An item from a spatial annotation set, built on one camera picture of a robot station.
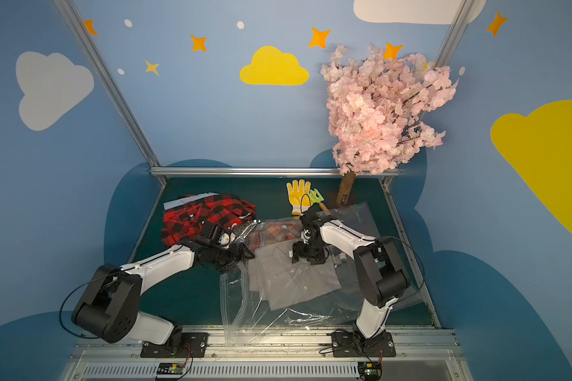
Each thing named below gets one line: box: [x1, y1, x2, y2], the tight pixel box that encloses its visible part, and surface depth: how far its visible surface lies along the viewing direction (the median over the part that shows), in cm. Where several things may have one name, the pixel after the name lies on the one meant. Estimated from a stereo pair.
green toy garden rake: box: [308, 188, 329, 214], surface depth 118 cm
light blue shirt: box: [163, 192, 221, 211], surface depth 108 cm
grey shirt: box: [247, 243, 342, 312], surface depth 88 cm
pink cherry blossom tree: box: [320, 44, 458, 206], surface depth 73 cm
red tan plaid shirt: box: [247, 220, 302, 252], surface depth 98 cm
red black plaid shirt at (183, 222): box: [160, 194, 257, 247], surface depth 99 cm
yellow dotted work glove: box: [286, 179, 311, 216], surface depth 121 cm
